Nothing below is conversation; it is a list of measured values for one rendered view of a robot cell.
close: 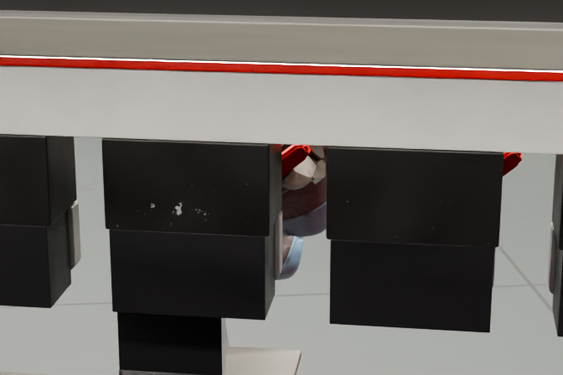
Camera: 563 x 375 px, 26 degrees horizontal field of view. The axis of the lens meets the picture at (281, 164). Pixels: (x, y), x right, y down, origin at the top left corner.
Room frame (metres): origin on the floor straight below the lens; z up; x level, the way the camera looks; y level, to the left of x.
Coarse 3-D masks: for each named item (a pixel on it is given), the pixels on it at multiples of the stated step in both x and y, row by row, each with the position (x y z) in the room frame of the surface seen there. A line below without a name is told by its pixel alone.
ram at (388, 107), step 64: (0, 64) 1.05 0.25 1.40; (64, 64) 1.04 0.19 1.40; (128, 64) 1.03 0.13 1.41; (192, 64) 1.03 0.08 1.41; (256, 64) 1.02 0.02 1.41; (0, 128) 1.05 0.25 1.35; (64, 128) 1.04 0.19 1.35; (128, 128) 1.03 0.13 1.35; (192, 128) 1.03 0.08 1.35; (256, 128) 1.02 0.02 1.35; (320, 128) 1.01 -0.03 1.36; (384, 128) 1.00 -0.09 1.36; (448, 128) 1.00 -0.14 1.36; (512, 128) 0.99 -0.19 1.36
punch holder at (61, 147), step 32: (0, 160) 1.05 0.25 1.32; (32, 160) 1.05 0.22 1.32; (64, 160) 1.09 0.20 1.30; (0, 192) 1.05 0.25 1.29; (32, 192) 1.05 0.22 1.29; (64, 192) 1.09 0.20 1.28; (0, 224) 1.05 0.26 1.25; (32, 224) 1.05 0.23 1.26; (64, 224) 1.09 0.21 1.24; (0, 256) 1.05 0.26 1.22; (32, 256) 1.05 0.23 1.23; (64, 256) 1.09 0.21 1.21; (0, 288) 1.05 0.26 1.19; (32, 288) 1.05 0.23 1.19; (64, 288) 1.08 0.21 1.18
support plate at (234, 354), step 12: (228, 348) 1.34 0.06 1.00; (240, 348) 1.34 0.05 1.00; (252, 348) 1.34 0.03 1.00; (264, 348) 1.34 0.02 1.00; (228, 360) 1.31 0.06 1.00; (240, 360) 1.31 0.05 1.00; (252, 360) 1.31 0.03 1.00; (264, 360) 1.31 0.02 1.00; (276, 360) 1.31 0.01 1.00; (288, 360) 1.31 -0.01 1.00; (300, 360) 1.33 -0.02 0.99; (228, 372) 1.27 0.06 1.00; (240, 372) 1.27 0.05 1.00; (252, 372) 1.27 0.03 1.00; (264, 372) 1.27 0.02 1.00; (276, 372) 1.27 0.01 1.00; (288, 372) 1.27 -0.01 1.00
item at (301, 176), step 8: (304, 160) 1.18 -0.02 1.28; (296, 168) 1.14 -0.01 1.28; (304, 168) 1.16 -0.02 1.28; (312, 168) 1.18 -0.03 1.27; (288, 176) 1.12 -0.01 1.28; (296, 176) 1.13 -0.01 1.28; (304, 176) 1.14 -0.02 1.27; (288, 184) 1.12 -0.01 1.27; (296, 184) 1.13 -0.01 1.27; (304, 184) 1.15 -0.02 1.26
